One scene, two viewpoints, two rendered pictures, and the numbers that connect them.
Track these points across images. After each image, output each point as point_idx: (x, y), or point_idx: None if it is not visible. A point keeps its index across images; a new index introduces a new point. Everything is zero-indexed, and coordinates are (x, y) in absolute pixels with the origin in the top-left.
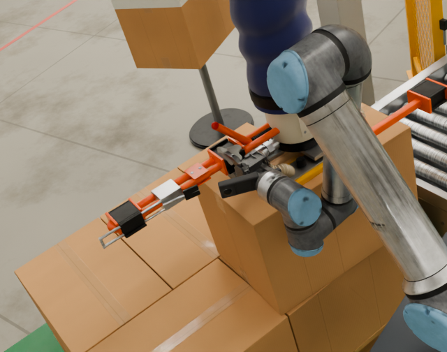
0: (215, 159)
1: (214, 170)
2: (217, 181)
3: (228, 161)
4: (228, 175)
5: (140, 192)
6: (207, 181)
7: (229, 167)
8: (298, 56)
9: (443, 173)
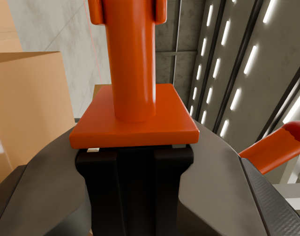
0: (156, 99)
1: (140, 64)
2: (17, 94)
3: (191, 172)
4: (57, 145)
5: (14, 30)
6: (25, 70)
7: (122, 164)
8: None
9: None
